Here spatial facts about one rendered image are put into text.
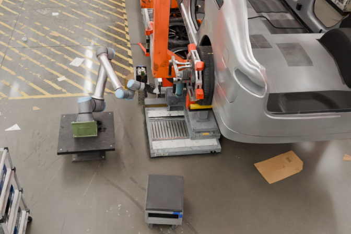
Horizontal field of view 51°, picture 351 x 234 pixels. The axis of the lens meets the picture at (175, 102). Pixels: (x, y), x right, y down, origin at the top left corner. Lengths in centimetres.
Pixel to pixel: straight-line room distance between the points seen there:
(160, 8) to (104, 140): 155
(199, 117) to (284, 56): 122
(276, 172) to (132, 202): 165
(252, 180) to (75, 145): 196
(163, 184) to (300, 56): 210
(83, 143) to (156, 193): 102
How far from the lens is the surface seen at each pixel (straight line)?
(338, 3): 846
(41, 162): 438
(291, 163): 453
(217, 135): 440
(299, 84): 413
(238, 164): 434
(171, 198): 352
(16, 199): 352
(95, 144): 403
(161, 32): 420
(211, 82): 377
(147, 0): 613
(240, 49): 307
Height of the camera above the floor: 321
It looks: 40 degrees down
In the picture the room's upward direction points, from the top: 5 degrees clockwise
